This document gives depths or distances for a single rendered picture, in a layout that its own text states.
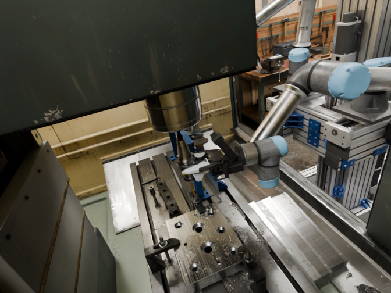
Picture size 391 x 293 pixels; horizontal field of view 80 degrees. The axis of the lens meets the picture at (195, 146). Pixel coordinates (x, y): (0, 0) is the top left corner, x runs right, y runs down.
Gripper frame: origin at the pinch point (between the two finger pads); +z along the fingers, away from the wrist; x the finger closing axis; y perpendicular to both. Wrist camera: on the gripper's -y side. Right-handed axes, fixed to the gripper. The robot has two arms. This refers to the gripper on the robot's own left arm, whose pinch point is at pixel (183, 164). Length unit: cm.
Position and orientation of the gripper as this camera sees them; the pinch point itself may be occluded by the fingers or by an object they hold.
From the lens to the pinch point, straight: 77.2
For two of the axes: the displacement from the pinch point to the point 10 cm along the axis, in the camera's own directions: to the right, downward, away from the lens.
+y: 1.6, 8.5, 5.0
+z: -9.7, 2.4, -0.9
